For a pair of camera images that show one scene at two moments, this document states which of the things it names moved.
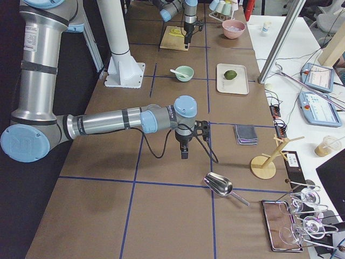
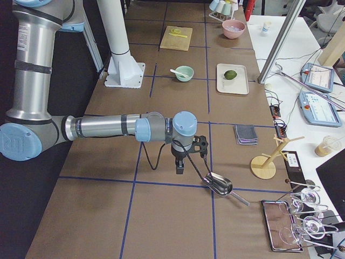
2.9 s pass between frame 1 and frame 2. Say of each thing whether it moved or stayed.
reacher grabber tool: stayed
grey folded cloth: stayed
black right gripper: moved
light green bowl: stayed
